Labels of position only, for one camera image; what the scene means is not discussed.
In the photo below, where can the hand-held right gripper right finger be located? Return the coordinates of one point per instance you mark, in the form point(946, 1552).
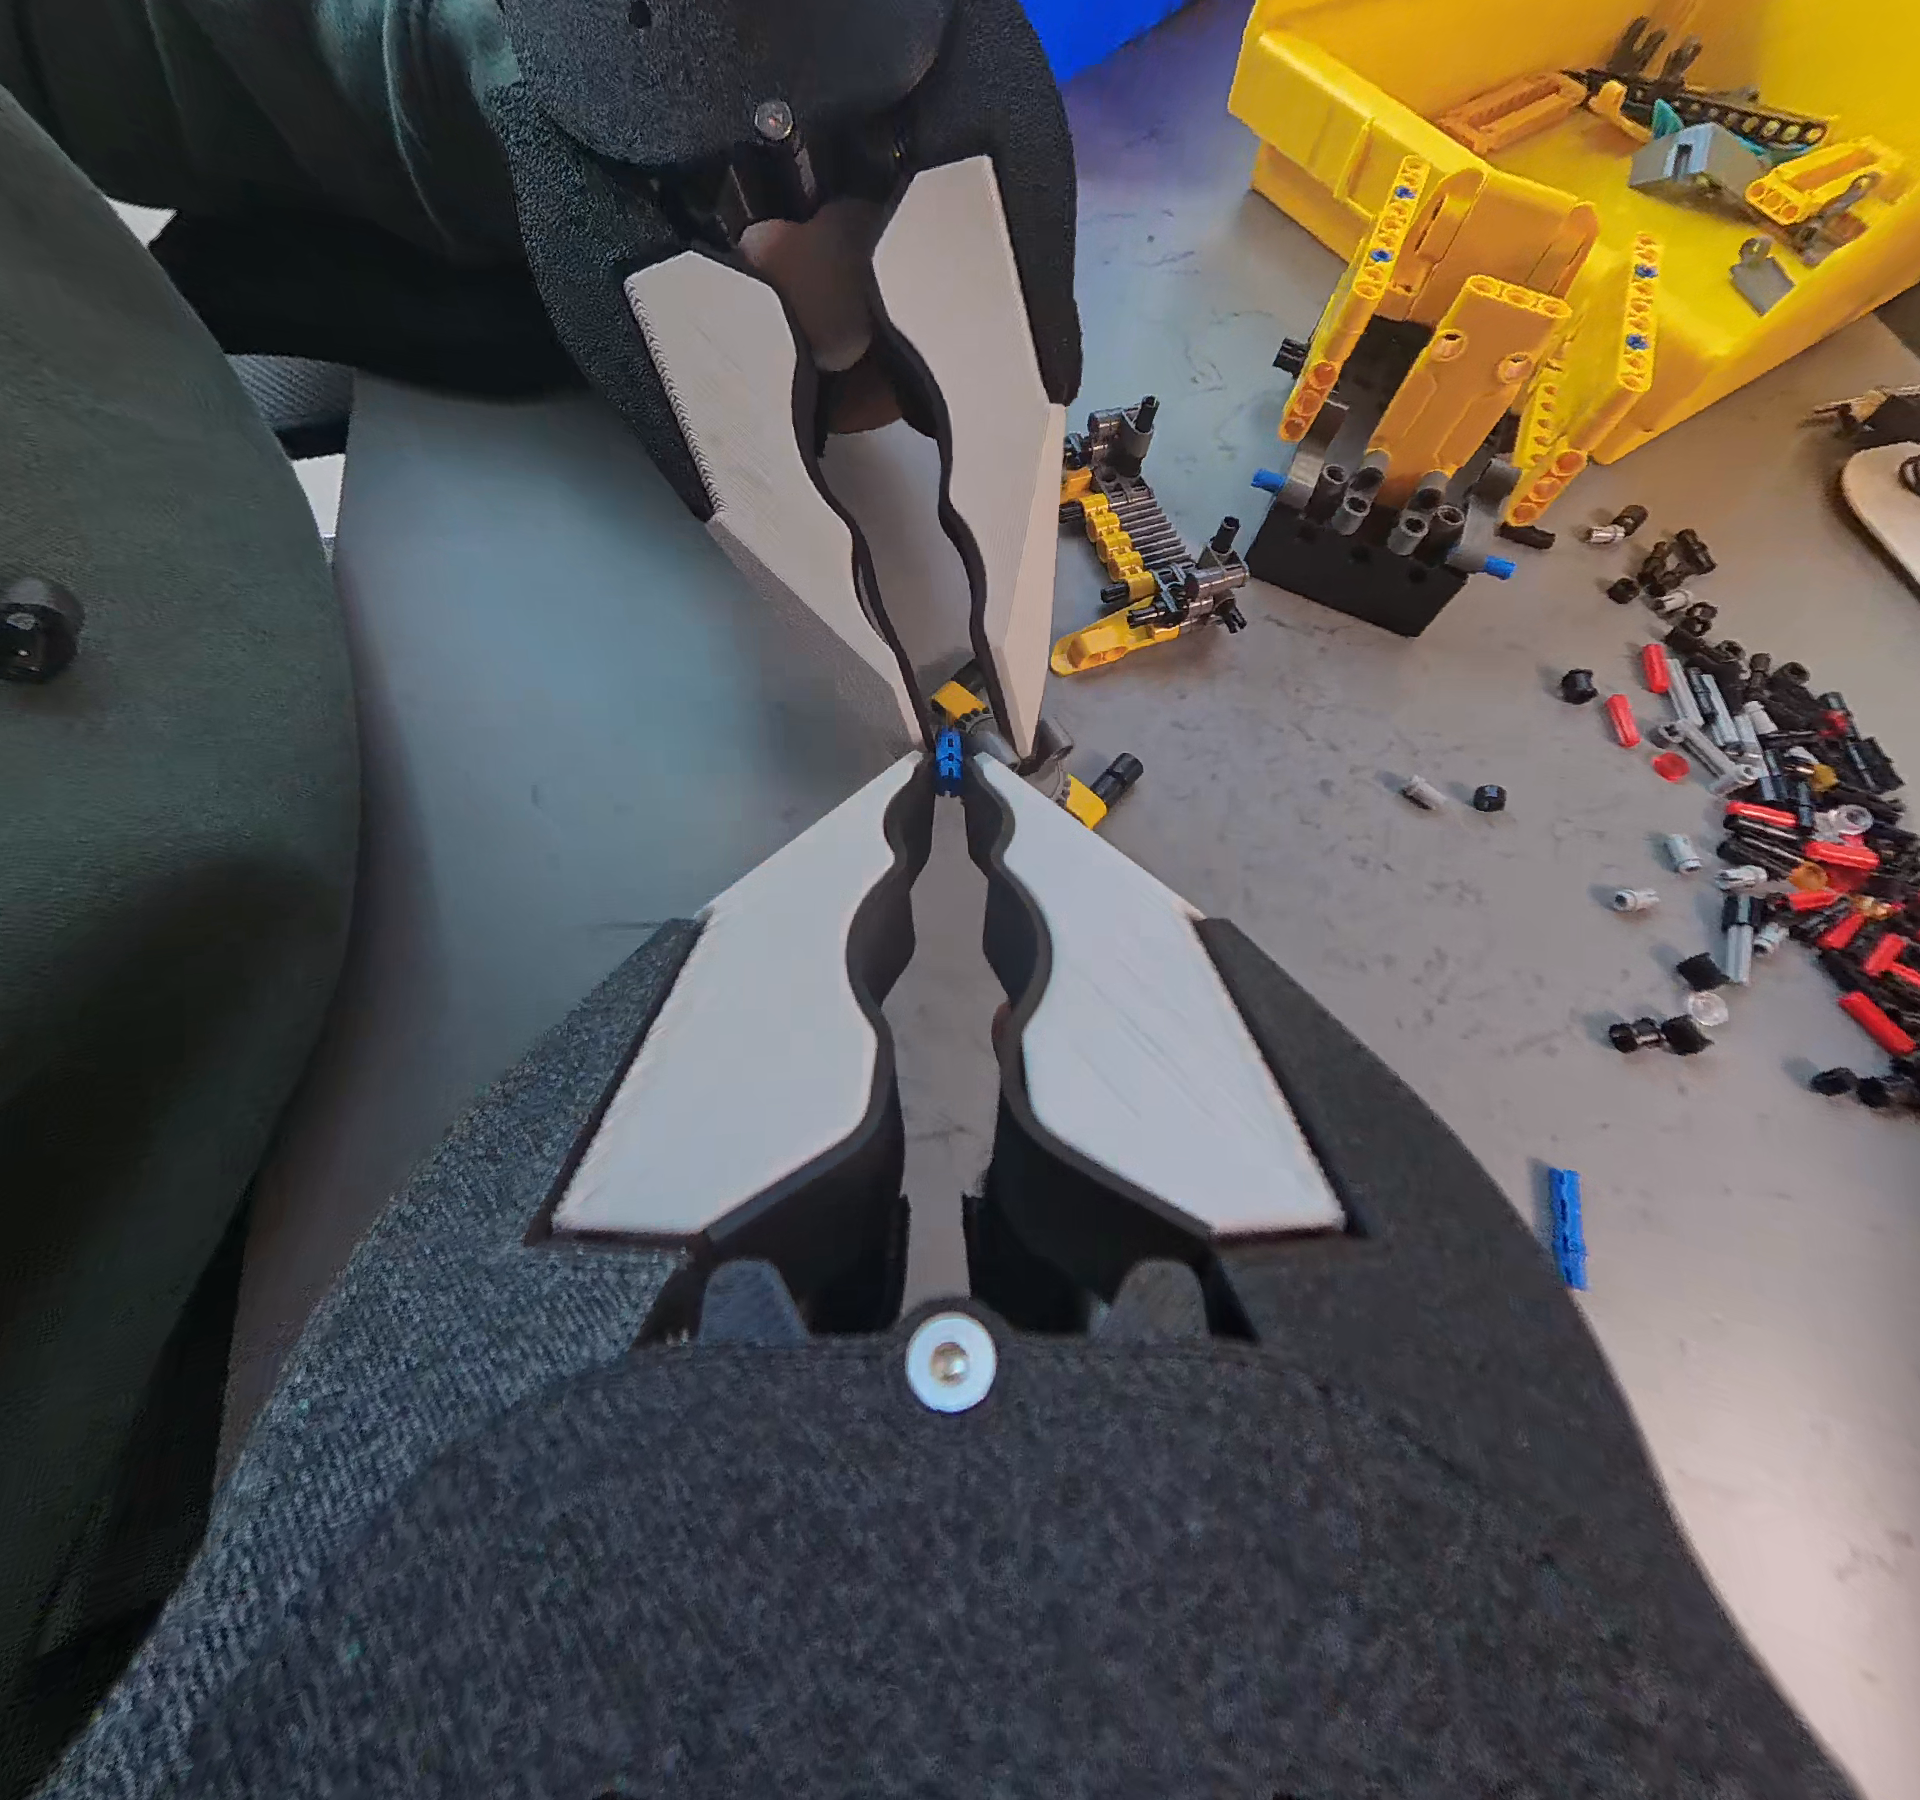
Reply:
point(1156, 1064)

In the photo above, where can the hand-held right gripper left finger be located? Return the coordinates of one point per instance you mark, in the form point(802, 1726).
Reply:
point(720, 1064)

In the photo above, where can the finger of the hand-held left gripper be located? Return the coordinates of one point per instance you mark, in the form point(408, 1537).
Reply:
point(989, 375)
point(736, 405)

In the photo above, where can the yellow lego beam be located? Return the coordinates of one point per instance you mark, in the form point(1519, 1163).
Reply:
point(1082, 799)

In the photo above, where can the person's left forearm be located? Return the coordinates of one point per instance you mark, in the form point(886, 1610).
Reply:
point(299, 60)

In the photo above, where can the yellow grey lego claw assembly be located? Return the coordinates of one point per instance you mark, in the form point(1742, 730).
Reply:
point(1138, 540)

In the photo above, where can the large yellow black lego model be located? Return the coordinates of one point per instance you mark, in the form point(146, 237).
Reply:
point(1351, 556)

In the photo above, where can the black lego axle connector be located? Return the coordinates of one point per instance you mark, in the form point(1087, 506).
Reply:
point(1529, 537)

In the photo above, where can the pile of small lego pieces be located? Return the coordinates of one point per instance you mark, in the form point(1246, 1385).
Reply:
point(1786, 781)

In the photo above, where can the heap of large lego parts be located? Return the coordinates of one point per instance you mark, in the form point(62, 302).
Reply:
point(1695, 158)

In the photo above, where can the person's left hand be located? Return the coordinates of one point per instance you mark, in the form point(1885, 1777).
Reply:
point(839, 314)

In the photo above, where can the book stand with white base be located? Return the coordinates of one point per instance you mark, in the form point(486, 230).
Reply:
point(1882, 509)

